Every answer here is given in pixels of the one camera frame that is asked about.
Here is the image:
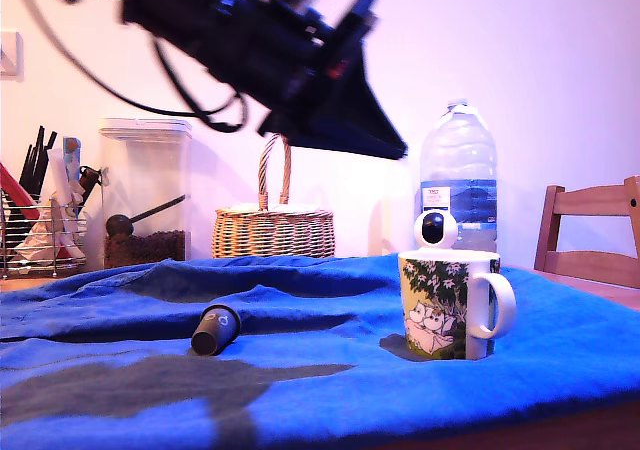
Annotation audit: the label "blue packet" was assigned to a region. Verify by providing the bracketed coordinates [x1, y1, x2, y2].
[62, 136, 82, 206]

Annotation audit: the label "black utensil handle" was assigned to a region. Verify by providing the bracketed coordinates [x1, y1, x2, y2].
[35, 129, 59, 204]
[25, 124, 47, 204]

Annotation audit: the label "chrome wire rack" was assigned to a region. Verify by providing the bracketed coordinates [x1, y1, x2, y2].
[0, 197, 89, 279]

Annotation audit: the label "white illustrated mug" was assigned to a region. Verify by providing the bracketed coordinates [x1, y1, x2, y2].
[398, 249, 518, 362]

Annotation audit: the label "clear container white lid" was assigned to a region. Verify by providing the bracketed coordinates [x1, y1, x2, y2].
[98, 116, 194, 270]

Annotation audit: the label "red utensil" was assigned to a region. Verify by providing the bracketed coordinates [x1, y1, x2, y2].
[0, 163, 40, 221]

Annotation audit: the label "dark brown tool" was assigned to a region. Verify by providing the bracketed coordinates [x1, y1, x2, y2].
[78, 164, 110, 206]

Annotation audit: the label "white insulated bottle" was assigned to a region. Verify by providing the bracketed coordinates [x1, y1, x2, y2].
[383, 194, 417, 256]

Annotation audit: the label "small white round camera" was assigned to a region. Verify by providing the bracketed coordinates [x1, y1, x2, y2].
[413, 210, 459, 251]

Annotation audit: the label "brown coffee beans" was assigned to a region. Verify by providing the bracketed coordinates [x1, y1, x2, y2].
[103, 229, 187, 270]

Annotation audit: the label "wicker basket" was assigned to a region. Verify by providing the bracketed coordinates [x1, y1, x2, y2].
[212, 133, 336, 260]

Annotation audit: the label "crumpled white paper bag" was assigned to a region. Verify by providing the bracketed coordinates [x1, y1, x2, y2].
[12, 204, 86, 266]

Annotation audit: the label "white paper roll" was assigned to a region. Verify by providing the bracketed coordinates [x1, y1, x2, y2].
[47, 145, 87, 261]

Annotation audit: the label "blue cloth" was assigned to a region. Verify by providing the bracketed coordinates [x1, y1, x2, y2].
[0, 253, 640, 450]

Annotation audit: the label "black scoop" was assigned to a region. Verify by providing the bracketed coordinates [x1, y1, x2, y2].
[105, 193, 187, 237]

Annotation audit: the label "wooden chair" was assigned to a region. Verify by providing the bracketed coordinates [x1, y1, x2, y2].
[533, 174, 640, 289]

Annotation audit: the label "large clear water bottle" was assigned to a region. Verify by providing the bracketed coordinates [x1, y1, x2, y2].
[418, 97, 499, 254]

